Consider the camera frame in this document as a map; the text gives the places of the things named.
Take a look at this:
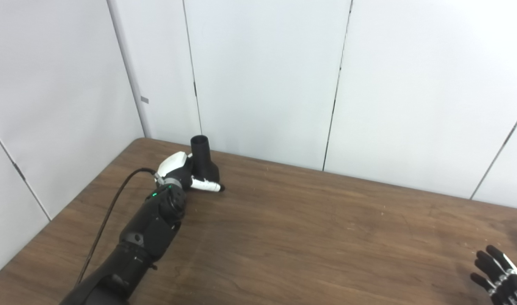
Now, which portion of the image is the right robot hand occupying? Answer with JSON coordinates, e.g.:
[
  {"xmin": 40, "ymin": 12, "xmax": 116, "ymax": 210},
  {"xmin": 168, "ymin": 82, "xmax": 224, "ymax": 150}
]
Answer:
[{"xmin": 470, "ymin": 245, "xmax": 517, "ymax": 305}]

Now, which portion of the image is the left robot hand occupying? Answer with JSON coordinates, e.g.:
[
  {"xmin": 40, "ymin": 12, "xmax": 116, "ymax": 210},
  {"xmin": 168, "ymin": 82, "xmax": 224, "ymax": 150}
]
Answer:
[{"xmin": 155, "ymin": 151, "xmax": 226, "ymax": 193}]

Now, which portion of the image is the black nozzle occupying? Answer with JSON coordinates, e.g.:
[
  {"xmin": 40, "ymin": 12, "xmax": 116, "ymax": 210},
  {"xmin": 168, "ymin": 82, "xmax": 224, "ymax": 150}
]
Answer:
[{"xmin": 191, "ymin": 135, "xmax": 221, "ymax": 185}]

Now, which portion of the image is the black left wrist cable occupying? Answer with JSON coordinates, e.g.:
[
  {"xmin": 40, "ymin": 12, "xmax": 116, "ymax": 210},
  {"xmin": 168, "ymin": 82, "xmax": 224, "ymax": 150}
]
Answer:
[{"xmin": 75, "ymin": 168, "xmax": 157, "ymax": 286}]

